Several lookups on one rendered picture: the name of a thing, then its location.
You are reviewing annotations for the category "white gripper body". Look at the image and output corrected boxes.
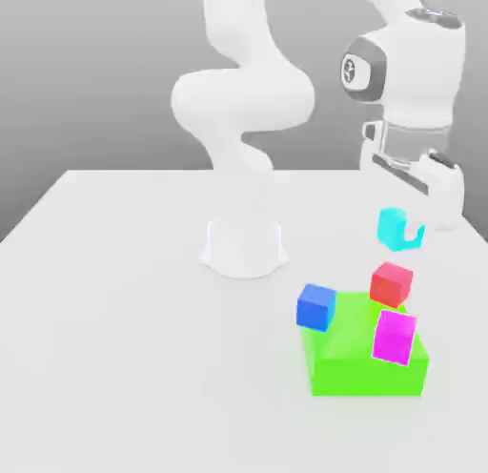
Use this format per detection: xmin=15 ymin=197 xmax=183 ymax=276
xmin=359 ymin=142 xmax=466 ymax=233

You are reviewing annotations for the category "small cyan cube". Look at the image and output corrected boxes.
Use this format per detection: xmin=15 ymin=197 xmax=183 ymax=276
xmin=376 ymin=207 xmax=427 ymax=253

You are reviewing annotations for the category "small red cube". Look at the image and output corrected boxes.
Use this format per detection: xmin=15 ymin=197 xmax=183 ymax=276
xmin=368 ymin=261 xmax=415 ymax=309

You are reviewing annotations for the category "small magenta cube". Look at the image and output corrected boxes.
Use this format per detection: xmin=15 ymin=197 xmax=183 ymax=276
xmin=371 ymin=309 xmax=417 ymax=367

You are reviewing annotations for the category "small blue cube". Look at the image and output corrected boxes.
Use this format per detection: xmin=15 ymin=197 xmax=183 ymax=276
xmin=295 ymin=282 xmax=337 ymax=334

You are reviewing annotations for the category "large green box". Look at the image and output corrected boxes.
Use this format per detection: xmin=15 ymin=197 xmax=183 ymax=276
xmin=299 ymin=292 xmax=431 ymax=397

